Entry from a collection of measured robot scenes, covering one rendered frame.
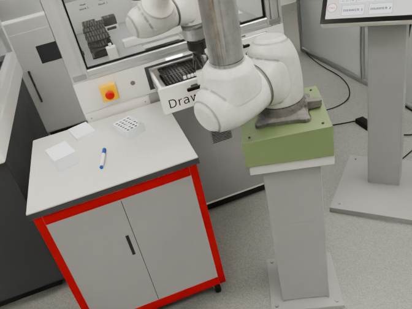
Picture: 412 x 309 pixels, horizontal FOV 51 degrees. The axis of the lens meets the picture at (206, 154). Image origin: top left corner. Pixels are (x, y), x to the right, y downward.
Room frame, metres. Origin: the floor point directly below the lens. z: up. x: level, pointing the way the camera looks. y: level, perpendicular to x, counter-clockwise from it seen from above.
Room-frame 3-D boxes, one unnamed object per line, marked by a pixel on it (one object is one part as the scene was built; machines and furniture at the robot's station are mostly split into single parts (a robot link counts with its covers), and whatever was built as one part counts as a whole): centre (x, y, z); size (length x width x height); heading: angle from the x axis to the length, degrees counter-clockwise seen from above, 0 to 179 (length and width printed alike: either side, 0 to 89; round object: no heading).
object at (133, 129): (1.65, 0.29, 0.78); 0.12 x 0.08 x 0.04; 33
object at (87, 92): (2.41, 0.09, 0.87); 1.02 x 0.95 x 0.14; 100
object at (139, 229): (1.55, 0.39, 0.38); 0.62 x 0.58 x 0.76; 100
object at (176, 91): (1.64, -0.01, 0.87); 0.29 x 0.02 x 0.11; 100
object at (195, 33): (1.55, -0.06, 1.14); 0.09 x 0.09 x 0.06
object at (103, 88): (1.85, 0.36, 0.88); 0.07 x 0.05 x 0.07; 100
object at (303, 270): (1.31, -0.29, 0.38); 0.30 x 0.30 x 0.76; 81
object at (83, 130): (1.74, 0.51, 0.77); 0.13 x 0.09 x 0.02; 26
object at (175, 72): (1.84, 0.02, 0.87); 0.22 x 0.18 x 0.06; 10
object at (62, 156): (1.52, 0.55, 0.79); 0.13 x 0.09 x 0.05; 28
